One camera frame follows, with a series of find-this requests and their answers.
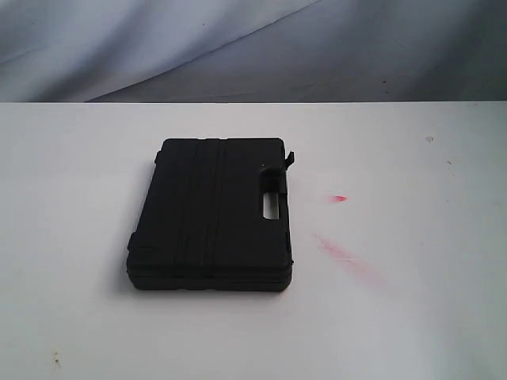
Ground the black plastic tool case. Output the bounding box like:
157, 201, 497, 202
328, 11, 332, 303
126, 138, 294, 292

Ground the grey backdrop cloth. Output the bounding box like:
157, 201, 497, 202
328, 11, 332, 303
1, 1, 506, 102

